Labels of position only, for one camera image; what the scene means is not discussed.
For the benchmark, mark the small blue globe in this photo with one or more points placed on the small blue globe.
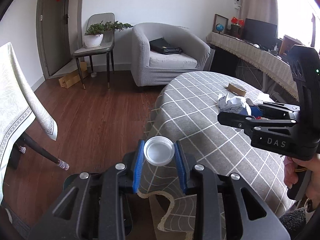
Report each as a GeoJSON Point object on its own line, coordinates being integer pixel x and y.
{"type": "Point", "coordinates": [220, 27]}

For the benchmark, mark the wooden desk organizer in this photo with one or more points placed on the wooden desk organizer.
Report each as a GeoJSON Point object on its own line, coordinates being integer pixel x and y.
{"type": "Point", "coordinates": [287, 45]}

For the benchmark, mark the white tissue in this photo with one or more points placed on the white tissue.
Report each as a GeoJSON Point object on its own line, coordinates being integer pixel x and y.
{"type": "Point", "coordinates": [263, 97]}

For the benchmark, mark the white patterned tablecloth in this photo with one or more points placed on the white patterned tablecloth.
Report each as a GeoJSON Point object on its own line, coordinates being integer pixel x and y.
{"type": "Point", "coordinates": [15, 92]}

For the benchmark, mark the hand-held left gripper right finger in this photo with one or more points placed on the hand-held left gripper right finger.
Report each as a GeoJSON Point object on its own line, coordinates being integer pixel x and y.
{"type": "Point", "coordinates": [180, 170]}

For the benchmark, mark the potted plant in white pot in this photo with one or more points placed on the potted plant in white pot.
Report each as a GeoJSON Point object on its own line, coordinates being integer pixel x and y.
{"type": "Point", "coordinates": [93, 41]}

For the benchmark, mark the white ribbed jar lid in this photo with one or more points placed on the white ribbed jar lid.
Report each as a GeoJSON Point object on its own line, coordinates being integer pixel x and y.
{"type": "Point", "coordinates": [158, 152]}

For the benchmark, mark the grey door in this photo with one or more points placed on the grey door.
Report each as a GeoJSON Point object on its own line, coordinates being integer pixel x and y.
{"type": "Point", "coordinates": [55, 35]}

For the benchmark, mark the grey armchair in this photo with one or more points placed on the grey armchair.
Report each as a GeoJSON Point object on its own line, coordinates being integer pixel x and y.
{"type": "Point", "coordinates": [172, 65]}

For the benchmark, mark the black monitor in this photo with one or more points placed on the black monitor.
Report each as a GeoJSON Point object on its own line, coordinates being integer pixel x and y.
{"type": "Point", "coordinates": [260, 31]}

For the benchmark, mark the beige fringed desk cloth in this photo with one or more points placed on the beige fringed desk cloth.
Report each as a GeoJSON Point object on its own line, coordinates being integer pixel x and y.
{"type": "Point", "coordinates": [250, 52]}

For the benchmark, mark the dark table leg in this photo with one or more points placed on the dark table leg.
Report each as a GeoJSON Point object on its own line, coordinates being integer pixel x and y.
{"type": "Point", "coordinates": [42, 150]}

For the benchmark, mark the grey checked tablecloth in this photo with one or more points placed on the grey checked tablecloth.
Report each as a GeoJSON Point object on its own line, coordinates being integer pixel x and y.
{"type": "Point", "coordinates": [200, 130]}

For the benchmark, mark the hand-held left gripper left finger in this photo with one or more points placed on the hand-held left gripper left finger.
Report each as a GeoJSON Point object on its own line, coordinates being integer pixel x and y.
{"type": "Point", "coordinates": [138, 170]}

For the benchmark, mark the brown cardboard piece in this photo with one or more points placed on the brown cardboard piece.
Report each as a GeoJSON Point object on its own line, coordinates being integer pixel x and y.
{"type": "Point", "coordinates": [237, 88]}

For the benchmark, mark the cardboard box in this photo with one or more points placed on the cardboard box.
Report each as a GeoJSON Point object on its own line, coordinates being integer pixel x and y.
{"type": "Point", "coordinates": [71, 78]}

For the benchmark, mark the dark brown speaker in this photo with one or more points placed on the dark brown speaker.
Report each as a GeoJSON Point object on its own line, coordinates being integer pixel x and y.
{"type": "Point", "coordinates": [235, 30]}

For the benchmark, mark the white paper ball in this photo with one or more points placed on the white paper ball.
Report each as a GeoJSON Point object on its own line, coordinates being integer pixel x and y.
{"type": "Point", "coordinates": [232, 104]}

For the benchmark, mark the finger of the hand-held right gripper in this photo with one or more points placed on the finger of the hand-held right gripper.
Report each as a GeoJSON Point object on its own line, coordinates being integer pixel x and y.
{"type": "Point", "coordinates": [277, 110]}
{"type": "Point", "coordinates": [232, 118]}

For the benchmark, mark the white security camera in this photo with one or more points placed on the white security camera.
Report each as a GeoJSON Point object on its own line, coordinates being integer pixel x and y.
{"type": "Point", "coordinates": [238, 0]}

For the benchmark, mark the person's right hand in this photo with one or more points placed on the person's right hand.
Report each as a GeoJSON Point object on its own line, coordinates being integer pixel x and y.
{"type": "Point", "coordinates": [290, 175]}

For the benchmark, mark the black bag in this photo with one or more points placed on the black bag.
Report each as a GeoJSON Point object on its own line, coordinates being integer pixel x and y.
{"type": "Point", "coordinates": [165, 47]}

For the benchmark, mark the grey dining chair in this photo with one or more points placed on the grey dining chair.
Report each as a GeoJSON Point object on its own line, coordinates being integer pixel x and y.
{"type": "Point", "coordinates": [100, 17]}

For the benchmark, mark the wooden picture frame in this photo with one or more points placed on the wooden picture frame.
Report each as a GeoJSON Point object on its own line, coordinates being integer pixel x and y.
{"type": "Point", "coordinates": [220, 18]}

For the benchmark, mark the small red flags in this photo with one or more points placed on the small red flags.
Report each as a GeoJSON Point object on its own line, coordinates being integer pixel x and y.
{"type": "Point", "coordinates": [237, 20]}

